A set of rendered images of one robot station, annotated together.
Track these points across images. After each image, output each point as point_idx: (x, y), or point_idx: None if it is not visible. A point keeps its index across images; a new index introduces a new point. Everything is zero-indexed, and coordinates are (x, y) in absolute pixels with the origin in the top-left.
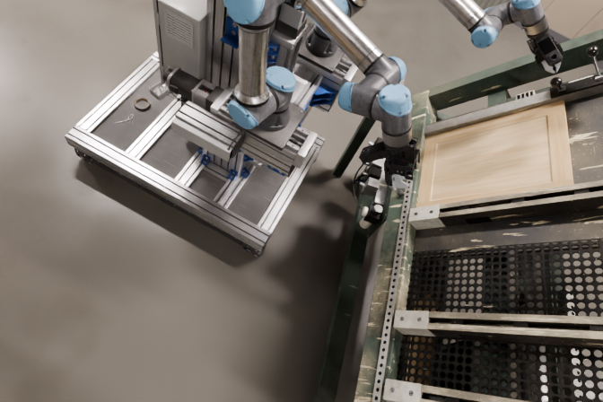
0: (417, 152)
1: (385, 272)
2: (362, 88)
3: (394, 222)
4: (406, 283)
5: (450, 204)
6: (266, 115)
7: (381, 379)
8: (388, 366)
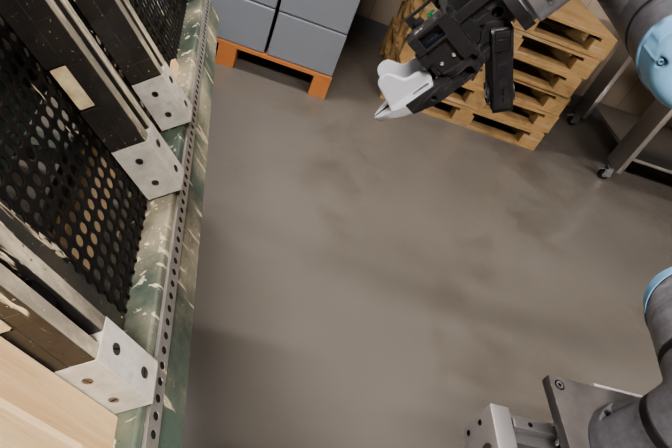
0: (446, 10)
1: (185, 282)
2: None
3: (171, 403)
4: (149, 247)
5: (74, 336)
6: (663, 307)
7: (189, 132)
8: (181, 139)
